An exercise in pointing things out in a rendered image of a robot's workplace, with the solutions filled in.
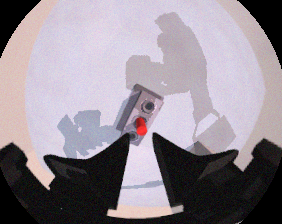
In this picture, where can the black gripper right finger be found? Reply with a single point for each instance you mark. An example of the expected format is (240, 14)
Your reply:
(181, 170)

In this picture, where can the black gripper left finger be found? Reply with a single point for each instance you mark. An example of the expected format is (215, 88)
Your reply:
(102, 173)

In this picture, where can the red peg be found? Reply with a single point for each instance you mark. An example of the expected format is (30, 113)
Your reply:
(141, 127)

